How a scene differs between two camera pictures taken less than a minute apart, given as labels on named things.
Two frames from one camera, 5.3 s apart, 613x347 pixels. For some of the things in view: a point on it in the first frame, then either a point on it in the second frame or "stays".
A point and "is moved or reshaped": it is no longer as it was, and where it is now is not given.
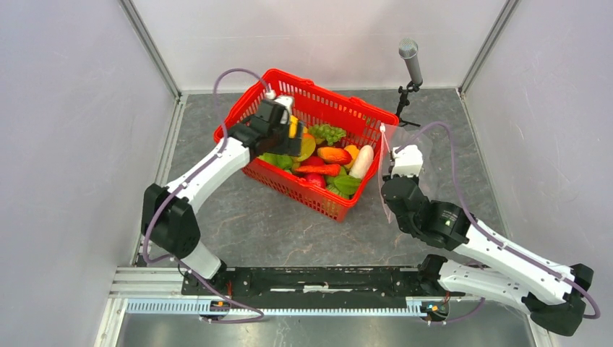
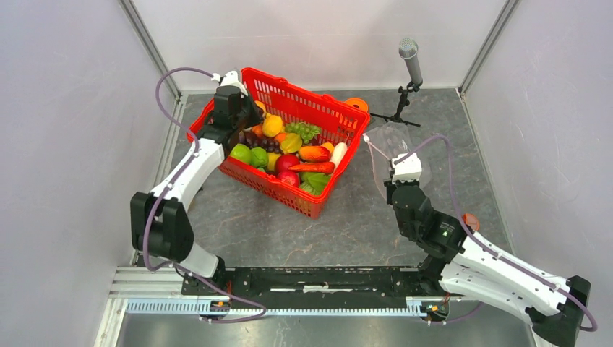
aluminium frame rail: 158,290 stays
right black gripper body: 411,178 stays
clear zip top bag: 394,136 is moved or reshaped
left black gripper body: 281,143 → 249,116
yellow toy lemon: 293,126 is moved or reshaped
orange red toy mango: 335,155 → 315,154
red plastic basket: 366,125 is moved or reshaped
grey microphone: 408,49 stays
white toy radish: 363,162 → 339,152
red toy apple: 316,178 → 289,177
